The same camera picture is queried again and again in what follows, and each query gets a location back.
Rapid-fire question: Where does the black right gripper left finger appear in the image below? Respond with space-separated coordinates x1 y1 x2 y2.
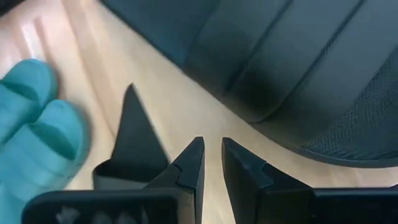
21 136 206 224

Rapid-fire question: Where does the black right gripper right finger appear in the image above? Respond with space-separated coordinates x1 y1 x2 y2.
221 136 398 224

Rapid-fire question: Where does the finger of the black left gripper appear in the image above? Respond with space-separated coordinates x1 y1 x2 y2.
92 83 171 191

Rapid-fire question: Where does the black striped slide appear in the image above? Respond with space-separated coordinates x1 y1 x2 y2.
98 0 398 169

